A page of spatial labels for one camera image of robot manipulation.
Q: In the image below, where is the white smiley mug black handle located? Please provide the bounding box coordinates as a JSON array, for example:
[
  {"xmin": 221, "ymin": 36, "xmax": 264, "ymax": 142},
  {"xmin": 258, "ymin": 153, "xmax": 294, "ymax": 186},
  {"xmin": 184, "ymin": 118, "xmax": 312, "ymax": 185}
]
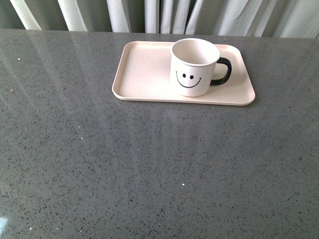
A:
[{"xmin": 170, "ymin": 38, "xmax": 232, "ymax": 97}]

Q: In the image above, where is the beige rectangular plastic tray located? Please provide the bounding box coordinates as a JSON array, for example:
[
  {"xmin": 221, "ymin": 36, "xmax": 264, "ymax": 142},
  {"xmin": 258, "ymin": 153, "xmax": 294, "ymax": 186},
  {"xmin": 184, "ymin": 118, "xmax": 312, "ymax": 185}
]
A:
[{"xmin": 112, "ymin": 41, "xmax": 255, "ymax": 106}]

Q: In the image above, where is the white pleated curtain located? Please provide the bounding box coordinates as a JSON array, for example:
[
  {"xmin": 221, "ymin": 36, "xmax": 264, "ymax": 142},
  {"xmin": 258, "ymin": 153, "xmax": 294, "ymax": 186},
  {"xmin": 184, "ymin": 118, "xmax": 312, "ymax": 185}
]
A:
[{"xmin": 0, "ymin": 0, "xmax": 319, "ymax": 38}]

